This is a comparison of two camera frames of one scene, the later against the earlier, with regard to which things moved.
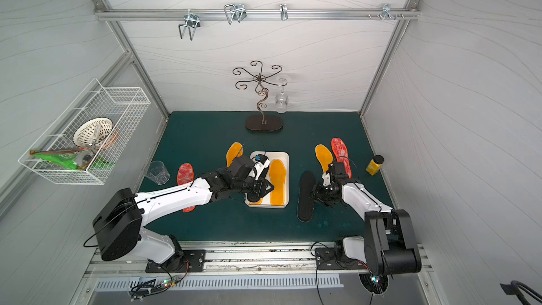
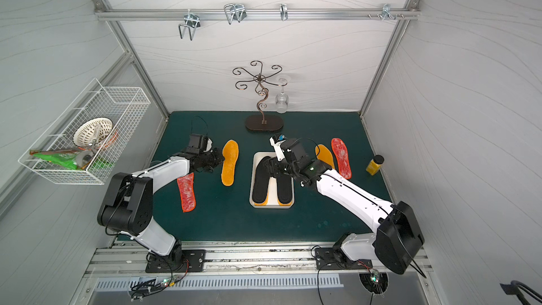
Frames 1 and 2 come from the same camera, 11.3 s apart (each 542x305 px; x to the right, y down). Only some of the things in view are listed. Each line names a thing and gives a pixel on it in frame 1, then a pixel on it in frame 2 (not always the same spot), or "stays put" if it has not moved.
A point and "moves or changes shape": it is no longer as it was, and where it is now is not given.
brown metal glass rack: x=260 y=123 stays put
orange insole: x=324 y=157 stays put
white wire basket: x=85 y=141 stays put
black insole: x=305 y=205 -> x=284 y=188
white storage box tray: x=272 y=155 moves or changes shape
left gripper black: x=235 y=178 -> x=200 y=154
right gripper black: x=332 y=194 -> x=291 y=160
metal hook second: x=235 y=11 stays put
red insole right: x=341 y=155 stays put
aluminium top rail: x=254 y=14 stays put
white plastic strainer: x=93 y=129 stays put
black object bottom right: x=514 y=289 stays put
